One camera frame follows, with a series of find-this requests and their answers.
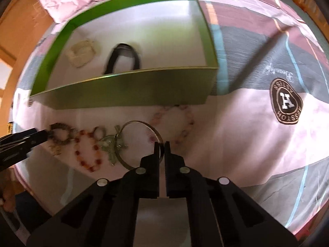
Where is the red bead bracelet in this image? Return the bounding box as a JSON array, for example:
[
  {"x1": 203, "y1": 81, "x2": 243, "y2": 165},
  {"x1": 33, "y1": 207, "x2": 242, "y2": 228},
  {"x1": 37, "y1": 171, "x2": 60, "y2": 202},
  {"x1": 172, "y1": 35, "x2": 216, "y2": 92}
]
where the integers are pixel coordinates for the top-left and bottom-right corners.
[{"x1": 74, "y1": 130, "x2": 103, "y2": 173}]

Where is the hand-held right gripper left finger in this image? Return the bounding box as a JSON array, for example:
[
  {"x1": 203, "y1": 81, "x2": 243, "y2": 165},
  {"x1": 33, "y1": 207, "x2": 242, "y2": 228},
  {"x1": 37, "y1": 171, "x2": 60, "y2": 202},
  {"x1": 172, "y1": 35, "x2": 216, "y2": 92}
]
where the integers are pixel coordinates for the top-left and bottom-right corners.
[{"x1": 27, "y1": 142, "x2": 161, "y2": 247}]

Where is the dark bead bracelet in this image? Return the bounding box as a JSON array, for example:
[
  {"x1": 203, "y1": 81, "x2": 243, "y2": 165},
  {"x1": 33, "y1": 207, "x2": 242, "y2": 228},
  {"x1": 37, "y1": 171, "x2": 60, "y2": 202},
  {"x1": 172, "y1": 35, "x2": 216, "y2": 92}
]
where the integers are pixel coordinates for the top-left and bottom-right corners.
[{"x1": 49, "y1": 123, "x2": 78, "y2": 144}]

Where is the patchwork bedsheet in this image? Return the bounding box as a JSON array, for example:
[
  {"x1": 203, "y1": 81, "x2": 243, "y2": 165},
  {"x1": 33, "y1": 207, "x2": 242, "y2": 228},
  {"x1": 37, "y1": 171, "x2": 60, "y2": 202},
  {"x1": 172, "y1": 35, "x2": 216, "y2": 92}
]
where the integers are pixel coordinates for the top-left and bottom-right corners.
[{"x1": 12, "y1": 0, "x2": 329, "y2": 237}]

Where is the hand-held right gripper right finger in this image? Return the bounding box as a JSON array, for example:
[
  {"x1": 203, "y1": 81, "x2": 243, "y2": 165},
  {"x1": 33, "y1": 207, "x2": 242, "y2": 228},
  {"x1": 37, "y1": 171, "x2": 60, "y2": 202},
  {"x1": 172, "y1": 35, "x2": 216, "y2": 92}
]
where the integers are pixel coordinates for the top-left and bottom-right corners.
[{"x1": 165, "y1": 142, "x2": 299, "y2": 247}]

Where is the silver bangle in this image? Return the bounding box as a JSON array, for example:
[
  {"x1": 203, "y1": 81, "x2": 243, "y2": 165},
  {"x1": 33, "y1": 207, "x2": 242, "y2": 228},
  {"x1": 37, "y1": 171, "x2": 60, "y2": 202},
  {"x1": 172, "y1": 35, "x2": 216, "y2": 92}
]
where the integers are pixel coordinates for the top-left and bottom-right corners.
[{"x1": 115, "y1": 120, "x2": 165, "y2": 170}]

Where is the gold charm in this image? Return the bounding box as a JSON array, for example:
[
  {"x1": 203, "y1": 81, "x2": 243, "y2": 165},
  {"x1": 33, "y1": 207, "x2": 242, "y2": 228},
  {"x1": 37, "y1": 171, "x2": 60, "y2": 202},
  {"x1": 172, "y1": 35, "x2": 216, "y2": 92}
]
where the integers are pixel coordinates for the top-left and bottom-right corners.
[{"x1": 49, "y1": 144, "x2": 63, "y2": 156}]

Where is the black wrist watch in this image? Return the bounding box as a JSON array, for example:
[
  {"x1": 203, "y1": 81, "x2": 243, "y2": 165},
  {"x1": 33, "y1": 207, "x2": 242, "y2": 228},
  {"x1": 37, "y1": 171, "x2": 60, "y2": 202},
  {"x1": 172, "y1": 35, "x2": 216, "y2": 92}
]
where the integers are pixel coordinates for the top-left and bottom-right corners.
[{"x1": 104, "y1": 43, "x2": 141, "y2": 75}]

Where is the white wrist watch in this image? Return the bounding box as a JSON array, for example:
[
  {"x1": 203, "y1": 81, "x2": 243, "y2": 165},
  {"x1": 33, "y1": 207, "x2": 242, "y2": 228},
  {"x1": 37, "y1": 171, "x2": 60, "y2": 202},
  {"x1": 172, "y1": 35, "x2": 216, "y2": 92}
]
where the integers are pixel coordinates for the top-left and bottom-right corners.
[{"x1": 64, "y1": 40, "x2": 97, "y2": 68}]

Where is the person's left hand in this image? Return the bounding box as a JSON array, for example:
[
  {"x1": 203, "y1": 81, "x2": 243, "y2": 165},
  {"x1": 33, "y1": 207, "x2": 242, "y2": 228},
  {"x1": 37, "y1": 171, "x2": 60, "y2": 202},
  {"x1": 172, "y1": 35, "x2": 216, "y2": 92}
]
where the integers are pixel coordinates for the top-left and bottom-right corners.
[{"x1": 0, "y1": 183, "x2": 16, "y2": 211}]

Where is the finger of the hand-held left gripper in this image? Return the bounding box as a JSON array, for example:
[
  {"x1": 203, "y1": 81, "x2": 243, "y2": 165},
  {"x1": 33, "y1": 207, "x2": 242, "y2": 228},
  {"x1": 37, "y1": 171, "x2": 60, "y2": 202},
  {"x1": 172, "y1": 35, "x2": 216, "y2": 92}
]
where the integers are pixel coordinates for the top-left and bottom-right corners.
[
  {"x1": 0, "y1": 131, "x2": 49, "y2": 171},
  {"x1": 0, "y1": 128, "x2": 38, "y2": 147}
]

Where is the wooden wardrobe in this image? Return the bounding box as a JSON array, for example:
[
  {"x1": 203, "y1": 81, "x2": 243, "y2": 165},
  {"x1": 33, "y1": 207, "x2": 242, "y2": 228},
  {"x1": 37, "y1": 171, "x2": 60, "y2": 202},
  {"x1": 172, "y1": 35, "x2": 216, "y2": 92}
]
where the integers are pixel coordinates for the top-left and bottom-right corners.
[{"x1": 0, "y1": 0, "x2": 59, "y2": 134}]

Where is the green cardboard box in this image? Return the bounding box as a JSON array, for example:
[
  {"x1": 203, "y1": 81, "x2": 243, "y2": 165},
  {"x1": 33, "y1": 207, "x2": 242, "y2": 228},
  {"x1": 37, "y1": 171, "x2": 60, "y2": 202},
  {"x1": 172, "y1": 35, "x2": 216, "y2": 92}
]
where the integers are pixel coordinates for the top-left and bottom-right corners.
[{"x1": 29, "y1": 0, "x2": 219, "y2": 110}]

